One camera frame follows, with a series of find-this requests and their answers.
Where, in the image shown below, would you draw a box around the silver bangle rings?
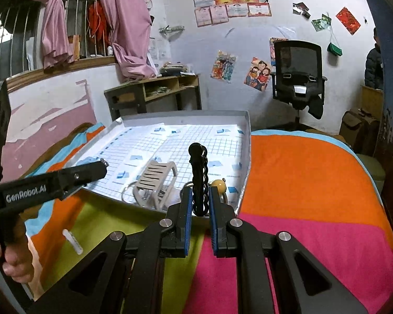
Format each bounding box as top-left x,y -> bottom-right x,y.
120,181 -> 142,205

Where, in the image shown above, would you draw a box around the person's left hand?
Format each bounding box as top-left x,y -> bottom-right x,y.
0,216 -> 35,284

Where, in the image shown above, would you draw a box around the white hair clip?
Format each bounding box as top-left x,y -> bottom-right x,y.
62,229 -> 84,255

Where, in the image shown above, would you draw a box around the grey cardboard box lid tray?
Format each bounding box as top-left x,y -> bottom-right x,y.
66,111 -> 251,213

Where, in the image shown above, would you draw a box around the multicolour striped bed blanket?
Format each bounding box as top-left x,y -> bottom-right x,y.
25,131 -> 393,313

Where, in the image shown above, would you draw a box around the wooden desk with shelves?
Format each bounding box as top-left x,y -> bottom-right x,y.
104,75 -> 202,121

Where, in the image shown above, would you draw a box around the cartoon family poster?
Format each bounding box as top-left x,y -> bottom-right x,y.
243,57 -> 272,92

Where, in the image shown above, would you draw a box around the black mesh office chair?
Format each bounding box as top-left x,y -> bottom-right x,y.
272,40 -> 327,120

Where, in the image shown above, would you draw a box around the pink curtain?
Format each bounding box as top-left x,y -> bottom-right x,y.
33,0 -> 157,80

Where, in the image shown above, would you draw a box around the person in dark jacket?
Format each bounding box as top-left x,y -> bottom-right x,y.
364,29 -> 383,90

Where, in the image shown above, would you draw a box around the row of certificates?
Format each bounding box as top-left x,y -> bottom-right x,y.
193,0 -> 272,28

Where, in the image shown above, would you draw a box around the green pouch on wall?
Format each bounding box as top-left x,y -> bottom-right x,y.
326,42 -> 343,57

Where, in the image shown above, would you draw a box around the red paper on wall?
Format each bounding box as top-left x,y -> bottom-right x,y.
336,7 -> 361,36

